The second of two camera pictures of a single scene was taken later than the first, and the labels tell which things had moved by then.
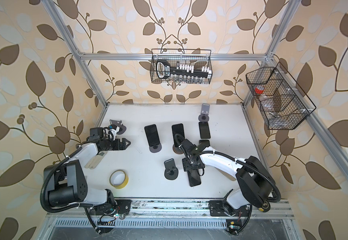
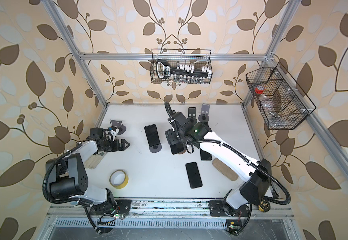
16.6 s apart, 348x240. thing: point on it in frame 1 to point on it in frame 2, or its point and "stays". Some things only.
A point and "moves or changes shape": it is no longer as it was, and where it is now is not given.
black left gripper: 122,144 stays
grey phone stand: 122,128 stays
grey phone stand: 205,112 stays
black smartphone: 194,178 stays
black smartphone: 152,135 stays
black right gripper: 186,166 to 170,136
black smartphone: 178,129 moves or changes shape
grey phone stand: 155,148 stays
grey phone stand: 171,172 to 192,114
